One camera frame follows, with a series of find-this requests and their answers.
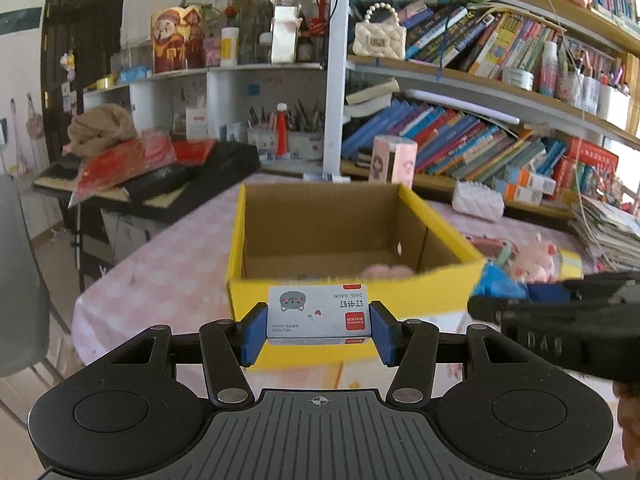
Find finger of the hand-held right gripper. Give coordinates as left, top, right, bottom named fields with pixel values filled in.
left=527, top=270, right=640, bottom=306
left=466, top=294, right=576, bottom=330

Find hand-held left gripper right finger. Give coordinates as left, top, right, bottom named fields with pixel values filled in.
left=369, top=301, right=538, bottom=406

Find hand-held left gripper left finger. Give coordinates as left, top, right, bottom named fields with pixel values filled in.
left=107, top=302, right=268, bottom=406

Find yellow tape roll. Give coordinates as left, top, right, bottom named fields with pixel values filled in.
left=555, top=249, right=583, bottom=281

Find pink pig plush toy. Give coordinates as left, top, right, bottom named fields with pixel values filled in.
left=507, top=240, right=560, bottom=283

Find pink round plush toy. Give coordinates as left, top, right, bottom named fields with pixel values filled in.
left=361, top=262, right=416, bottom=278

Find white staples box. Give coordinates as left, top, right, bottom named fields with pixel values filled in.
left=266, top=284, right=373, bottom=346

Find yellow cardboard box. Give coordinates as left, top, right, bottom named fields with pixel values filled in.
left=226, top=182, right=488, bottom=371

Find person's right hand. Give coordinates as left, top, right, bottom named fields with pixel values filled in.
left=614, top=381, right=640, bottom=468

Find stack of papers and notebooks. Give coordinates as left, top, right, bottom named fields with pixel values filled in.
left=570, top=195, right=640, bottom=273

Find white quilted pouch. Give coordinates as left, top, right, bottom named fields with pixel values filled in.
left=451, top=180, right=505, bottom=222

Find pink checked printed tablecloth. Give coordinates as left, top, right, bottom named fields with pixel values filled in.
left=70, top=172, right=640, bottom=411

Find white and orange carton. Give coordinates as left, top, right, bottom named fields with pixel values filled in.
left=495, top=180, right=545, bottom=206
left=504, top=165, right=557, bottom=196

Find red boxed book set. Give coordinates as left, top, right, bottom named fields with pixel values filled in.
left=552, top=137, right=620, bottom=201

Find pink cartoon tissue box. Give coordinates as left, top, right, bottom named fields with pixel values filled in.
left=370, top=135, right=418, bottom=188

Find black electric keyboard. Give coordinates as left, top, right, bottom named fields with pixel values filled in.
left=32, top=140, right=262, bottom=221

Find white pen container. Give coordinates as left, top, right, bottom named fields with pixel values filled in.
left=597, top=82, right=632, bottom=131

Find row of leaning books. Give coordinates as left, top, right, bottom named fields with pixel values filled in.
left=341, top=97, right=568, bottom=183

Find white pen holder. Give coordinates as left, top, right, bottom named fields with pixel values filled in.
left=289, top=130, right=323, bottom=162

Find black keyboard stand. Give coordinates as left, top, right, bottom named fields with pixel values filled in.
left=70, top=205, right=116, bottom=286

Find red tassel ornament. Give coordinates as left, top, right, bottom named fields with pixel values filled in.
left=274, top=102, right=292, bottom=157

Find red paper packets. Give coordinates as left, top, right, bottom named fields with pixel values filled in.
left=70, top=130, right=217, bottom=206

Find pastel patterned bottle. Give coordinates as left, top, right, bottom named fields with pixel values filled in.
left=540, top=40, right=560, bottom=98

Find white round jar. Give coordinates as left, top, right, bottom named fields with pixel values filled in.
left=502, top=66, right=535, bottom=92

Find stacked flat white books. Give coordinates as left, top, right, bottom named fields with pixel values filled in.
left=344, top=77, right=401, bottom=118

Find grey chair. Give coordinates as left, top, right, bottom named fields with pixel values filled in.
left=0, top=175, right=51, bottom=378

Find white bookshelf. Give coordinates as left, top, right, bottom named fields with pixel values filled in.
left=82, top=0, right=640, bottom=221

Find brown crumpled cloth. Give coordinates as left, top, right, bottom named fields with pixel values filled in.
left=66, top=103, right=138, bottom=158

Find row of upright books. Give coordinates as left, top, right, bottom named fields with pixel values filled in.
left=400, top=2, right=558, bottom=81

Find white bottle yellow label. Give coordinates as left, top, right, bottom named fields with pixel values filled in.
left=221, top=26, right=240, bottom=67

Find cream quilted handbag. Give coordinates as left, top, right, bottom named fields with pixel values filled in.
left=352, top=2, right=407, bottom=61

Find white gift bag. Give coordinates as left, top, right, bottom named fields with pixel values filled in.
left=270, top=0, right=301, bottom=65

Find red and gold figure decoration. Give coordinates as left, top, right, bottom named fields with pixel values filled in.
left=151, top=5, right=207, bottom=75

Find dark door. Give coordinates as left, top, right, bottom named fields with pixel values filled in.
left=42, top=0, right=131, bottom=161

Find white cable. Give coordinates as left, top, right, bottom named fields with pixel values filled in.
left=542, top=0, right=591, bottom=211

